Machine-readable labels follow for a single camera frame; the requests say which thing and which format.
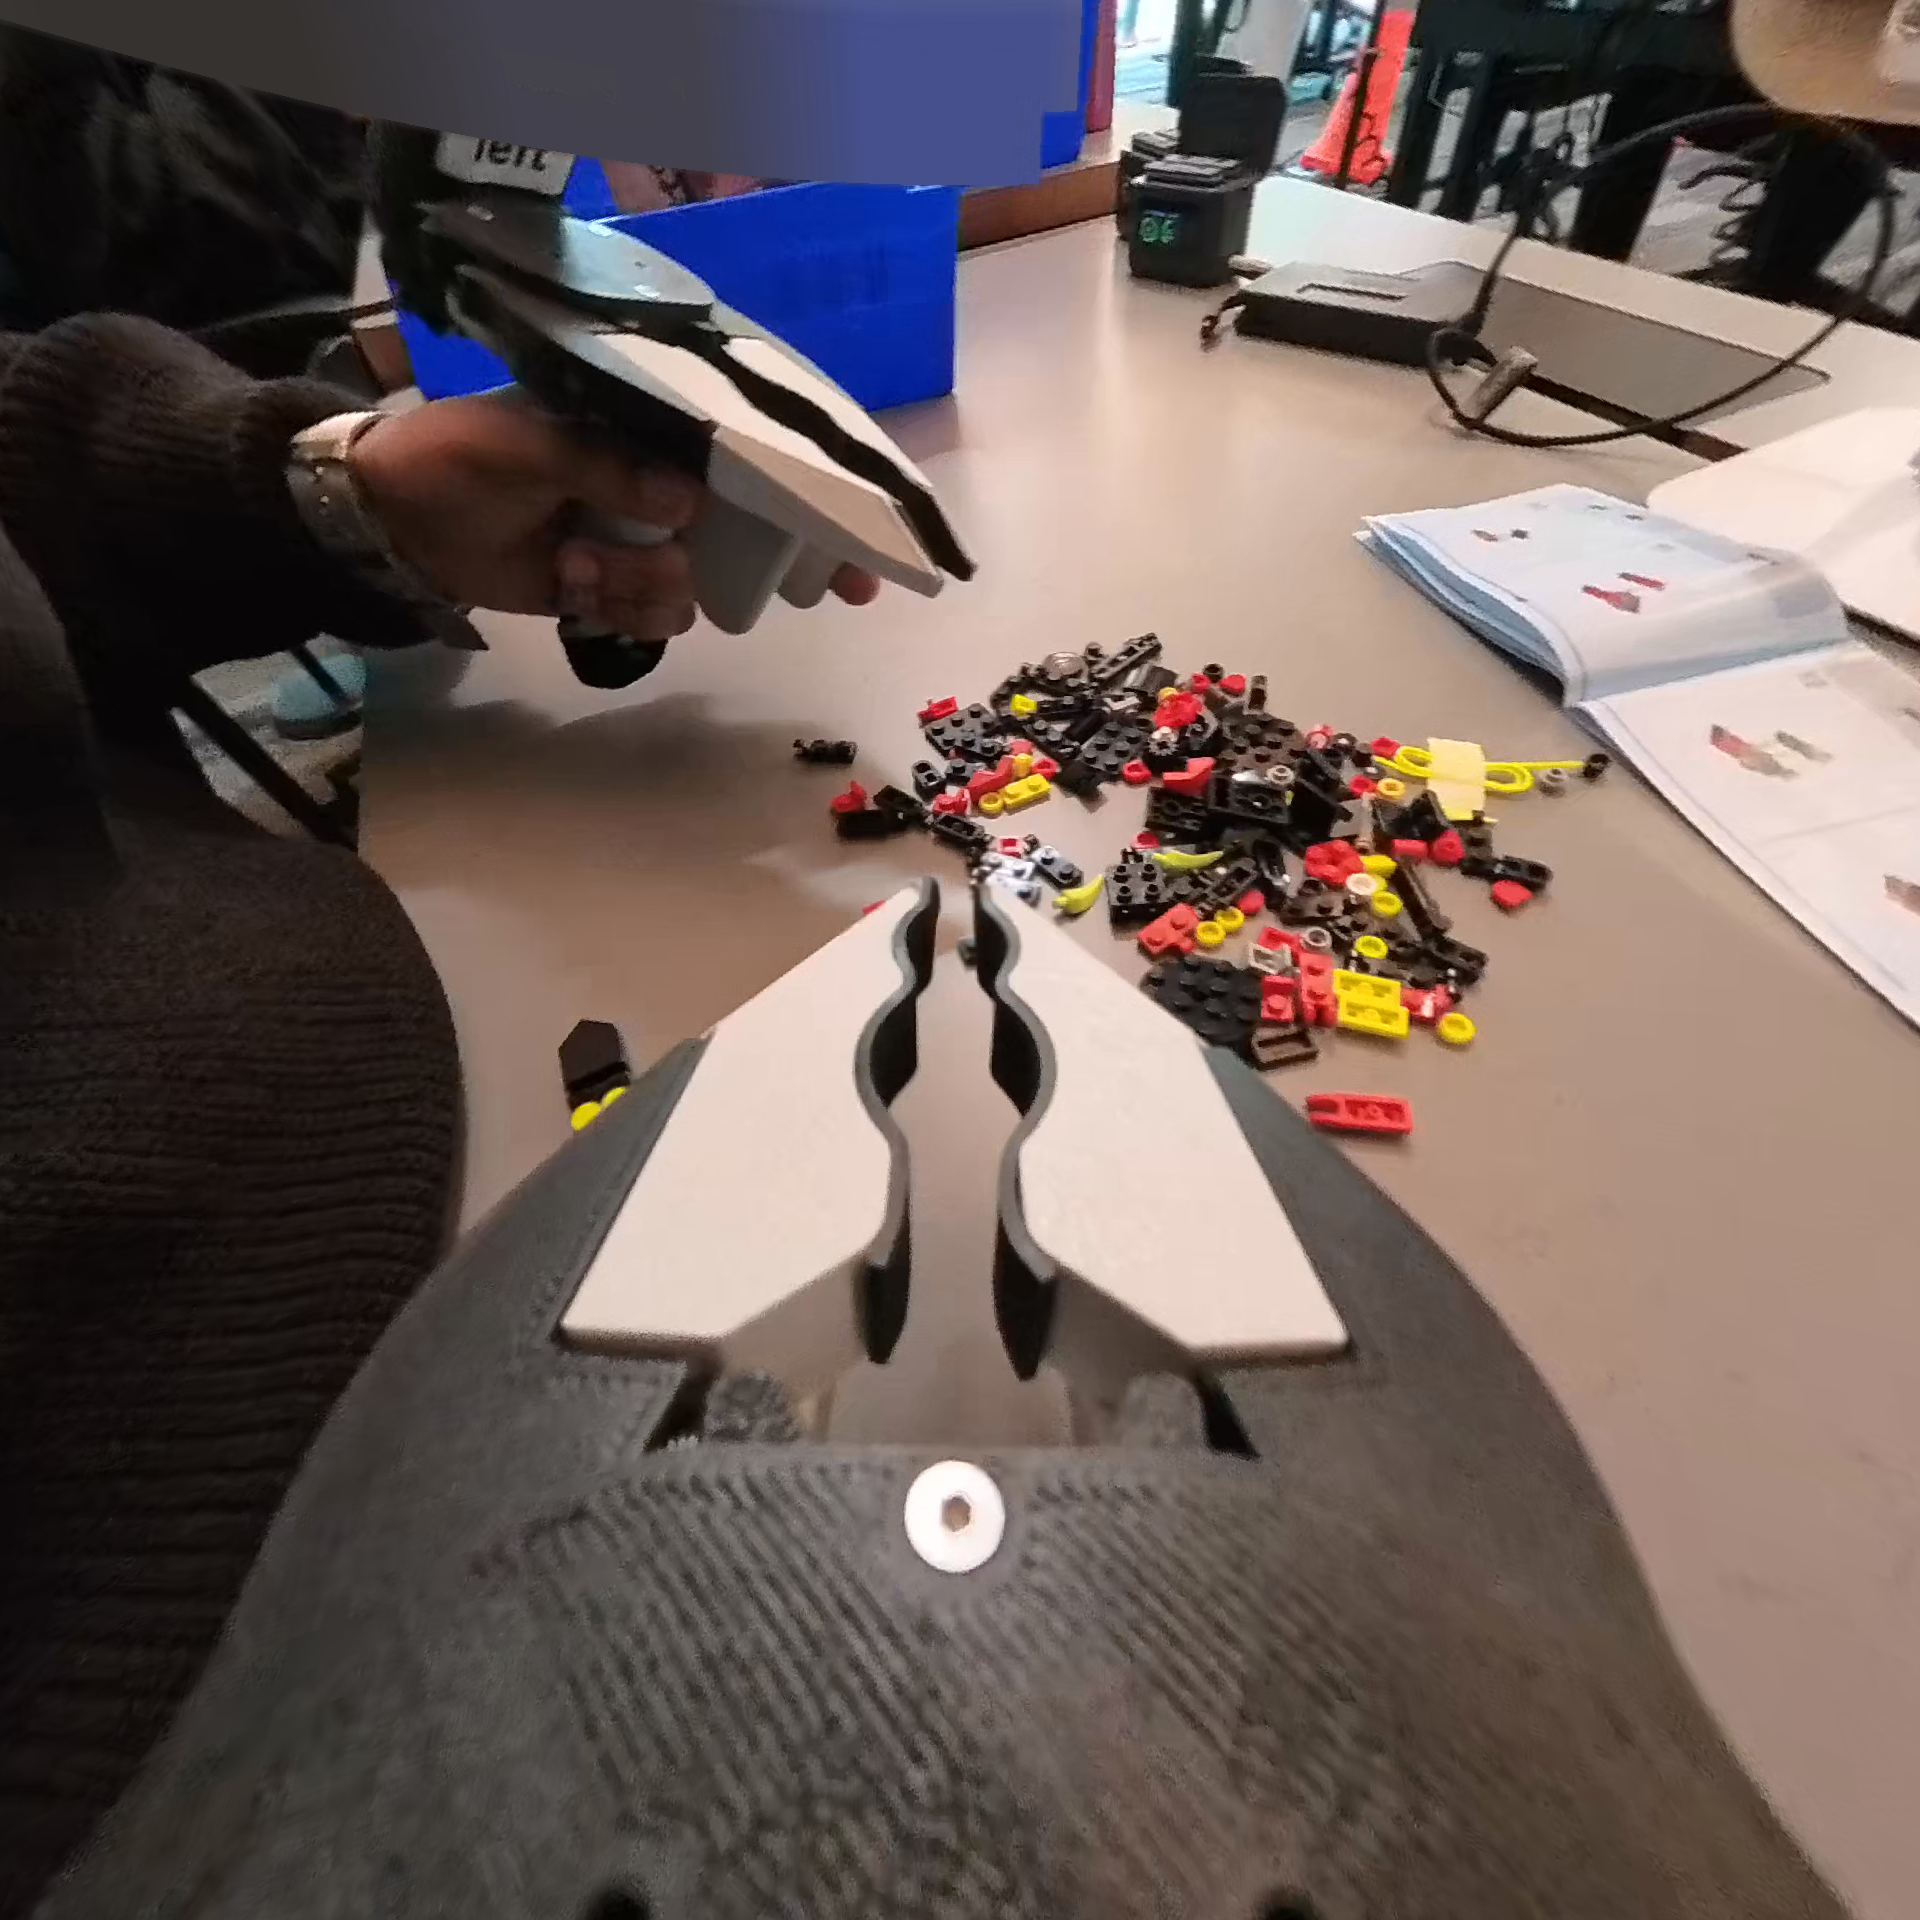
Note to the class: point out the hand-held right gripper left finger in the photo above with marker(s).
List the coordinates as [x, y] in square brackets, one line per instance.
[737, 1186]

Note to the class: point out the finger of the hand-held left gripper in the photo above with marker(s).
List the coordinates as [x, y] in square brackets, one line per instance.
[812, 517]
[885, 485]

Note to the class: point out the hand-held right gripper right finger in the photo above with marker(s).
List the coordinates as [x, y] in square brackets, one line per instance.
[1169, 1200]

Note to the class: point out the black red yellow lego assembly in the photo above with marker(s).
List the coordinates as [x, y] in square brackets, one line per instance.
[590, 1058]

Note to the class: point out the pile of lego pieces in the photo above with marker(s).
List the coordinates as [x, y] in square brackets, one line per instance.
[1230, 839]

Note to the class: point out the lego instruction booklet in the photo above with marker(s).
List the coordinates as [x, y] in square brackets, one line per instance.
[1651, 598]

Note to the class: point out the person's left forearm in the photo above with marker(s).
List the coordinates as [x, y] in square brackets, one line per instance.
[150, 495]

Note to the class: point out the person's left hand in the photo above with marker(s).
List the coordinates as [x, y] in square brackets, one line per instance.
[480, 511]

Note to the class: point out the blue storage bin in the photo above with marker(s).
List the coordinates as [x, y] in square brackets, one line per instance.
[1071, 127]
[842, 286]

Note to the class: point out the black charging case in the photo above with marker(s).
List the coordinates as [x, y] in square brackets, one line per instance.
[1187, 226]

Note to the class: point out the flat black hub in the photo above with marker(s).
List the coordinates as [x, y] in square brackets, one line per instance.
[1351, 315]

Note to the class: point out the small black box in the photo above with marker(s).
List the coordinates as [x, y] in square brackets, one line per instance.
[1239, 111]

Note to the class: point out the orange cone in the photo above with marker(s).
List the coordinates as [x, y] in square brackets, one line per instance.
[1344, 119]

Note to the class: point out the white document stand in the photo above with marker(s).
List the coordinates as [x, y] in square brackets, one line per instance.
[1799, 511]

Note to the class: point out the black metal frame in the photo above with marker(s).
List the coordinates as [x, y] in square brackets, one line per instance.
[268, 765]

